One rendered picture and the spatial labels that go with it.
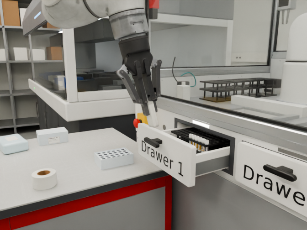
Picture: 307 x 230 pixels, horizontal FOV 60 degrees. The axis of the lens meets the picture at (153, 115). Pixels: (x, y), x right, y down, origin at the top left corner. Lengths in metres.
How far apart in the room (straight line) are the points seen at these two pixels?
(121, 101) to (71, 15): 0.92
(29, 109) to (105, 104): 3.44
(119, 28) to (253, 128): 0.41
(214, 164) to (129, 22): 0.43
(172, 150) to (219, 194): 0.22
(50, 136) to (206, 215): 0.75
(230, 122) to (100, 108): 0.93
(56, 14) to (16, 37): 4.10
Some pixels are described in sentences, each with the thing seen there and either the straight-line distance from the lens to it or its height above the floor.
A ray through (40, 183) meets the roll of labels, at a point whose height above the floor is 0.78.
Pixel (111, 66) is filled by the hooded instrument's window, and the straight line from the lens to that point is 1.56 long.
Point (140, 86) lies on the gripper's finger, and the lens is 0.68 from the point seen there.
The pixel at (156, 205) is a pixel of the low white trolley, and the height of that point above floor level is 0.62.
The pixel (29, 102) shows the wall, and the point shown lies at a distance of 4.90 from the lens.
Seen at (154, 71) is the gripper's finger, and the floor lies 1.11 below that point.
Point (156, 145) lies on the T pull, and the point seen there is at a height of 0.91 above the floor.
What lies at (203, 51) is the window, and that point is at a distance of 0.86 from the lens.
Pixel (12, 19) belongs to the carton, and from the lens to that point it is 4.42.
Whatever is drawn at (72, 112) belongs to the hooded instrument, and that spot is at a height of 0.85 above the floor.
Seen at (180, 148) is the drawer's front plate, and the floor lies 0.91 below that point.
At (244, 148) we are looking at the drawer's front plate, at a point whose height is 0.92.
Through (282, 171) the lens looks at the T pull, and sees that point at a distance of 0.63.
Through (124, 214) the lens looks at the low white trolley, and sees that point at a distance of 0.97.
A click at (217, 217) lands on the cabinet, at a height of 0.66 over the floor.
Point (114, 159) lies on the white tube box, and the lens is 0.97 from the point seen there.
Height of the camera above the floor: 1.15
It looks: 12 degrees down
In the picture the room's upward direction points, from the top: straight up
